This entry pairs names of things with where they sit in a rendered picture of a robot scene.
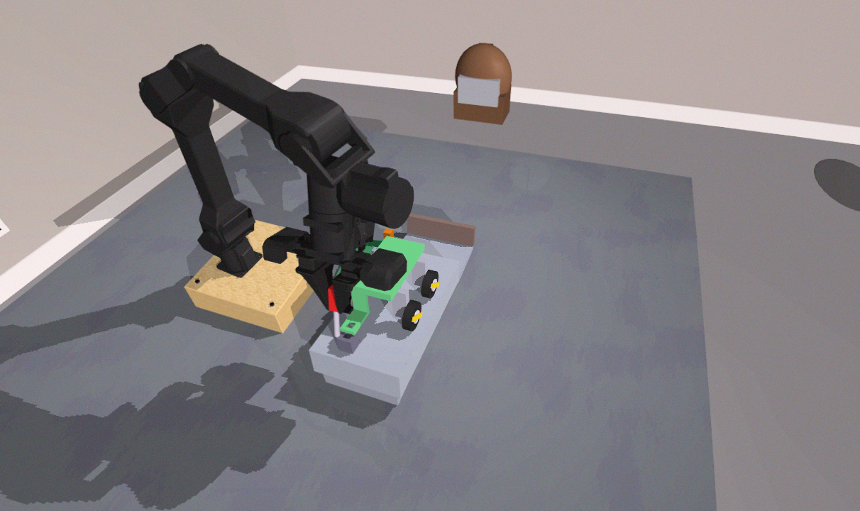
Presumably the red-headed metal pin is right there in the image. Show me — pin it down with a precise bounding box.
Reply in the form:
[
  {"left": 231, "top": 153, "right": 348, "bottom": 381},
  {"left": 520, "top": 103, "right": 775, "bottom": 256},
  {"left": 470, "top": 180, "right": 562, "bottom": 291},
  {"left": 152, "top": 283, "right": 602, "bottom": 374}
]
[{"left": 328, "top": 285, "right": 340, "bottom": 338}]

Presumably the green wheeled trolley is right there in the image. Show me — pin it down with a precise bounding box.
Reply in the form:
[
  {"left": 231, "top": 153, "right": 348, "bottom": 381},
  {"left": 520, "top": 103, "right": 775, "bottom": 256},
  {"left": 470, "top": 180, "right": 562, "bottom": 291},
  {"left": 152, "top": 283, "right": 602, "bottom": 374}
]
[{"left": 340, "top": 236, "right": 439, "bottom": 335}]

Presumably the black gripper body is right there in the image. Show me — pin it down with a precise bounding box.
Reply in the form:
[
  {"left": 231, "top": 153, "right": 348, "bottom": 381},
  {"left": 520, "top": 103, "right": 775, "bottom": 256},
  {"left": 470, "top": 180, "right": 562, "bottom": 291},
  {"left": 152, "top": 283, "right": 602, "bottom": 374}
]
[{"left": 262, "top": 207, "right": 407, "bottom": 291}]

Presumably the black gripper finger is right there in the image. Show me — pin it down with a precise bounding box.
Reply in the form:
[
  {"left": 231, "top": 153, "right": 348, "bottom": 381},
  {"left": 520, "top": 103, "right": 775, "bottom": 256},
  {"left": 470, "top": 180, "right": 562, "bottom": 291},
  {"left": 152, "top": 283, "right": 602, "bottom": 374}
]
[
  {"left": 296, "top": 262, "right": 334, "bottom": 311},
  {"left": 332, "top": 273, "right": 360, "bottom": 314}
]

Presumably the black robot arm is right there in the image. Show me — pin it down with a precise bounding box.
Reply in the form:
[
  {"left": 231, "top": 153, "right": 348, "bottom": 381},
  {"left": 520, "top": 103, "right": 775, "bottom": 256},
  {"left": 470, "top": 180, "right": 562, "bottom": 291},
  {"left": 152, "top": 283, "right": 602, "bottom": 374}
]
[{"left": 139, "top": 44, "right": 414, "bottom": 278}]

